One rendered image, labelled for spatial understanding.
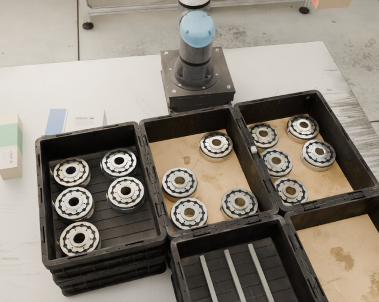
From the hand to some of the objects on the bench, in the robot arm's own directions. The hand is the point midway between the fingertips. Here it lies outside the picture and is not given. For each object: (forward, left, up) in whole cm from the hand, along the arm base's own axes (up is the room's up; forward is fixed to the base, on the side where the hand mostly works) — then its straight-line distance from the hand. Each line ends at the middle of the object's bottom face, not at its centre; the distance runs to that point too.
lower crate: (-77, +71, -39) cm, 112 cm away
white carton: (-43, +86, -40) cm, 104 cm away
